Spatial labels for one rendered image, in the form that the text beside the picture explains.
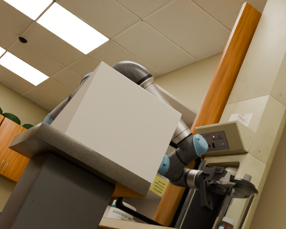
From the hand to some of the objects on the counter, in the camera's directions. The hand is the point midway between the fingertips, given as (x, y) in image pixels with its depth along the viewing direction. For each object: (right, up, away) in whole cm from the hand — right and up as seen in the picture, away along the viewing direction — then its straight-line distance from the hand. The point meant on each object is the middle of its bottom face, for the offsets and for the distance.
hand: (240, 192), depth 173 cm
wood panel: (-14, -42, +60) cm, 75 cm away
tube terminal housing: (-6, -37, +40) cm, 55 cm away
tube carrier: (-8, -16, -6) cm, 19 cm away
